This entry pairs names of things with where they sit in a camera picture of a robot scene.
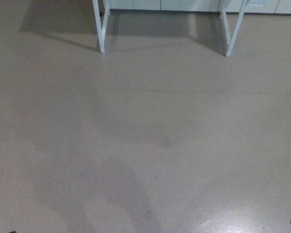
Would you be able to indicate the white desk with metal legs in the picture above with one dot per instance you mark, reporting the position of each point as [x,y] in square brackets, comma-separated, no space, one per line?
[101,36]

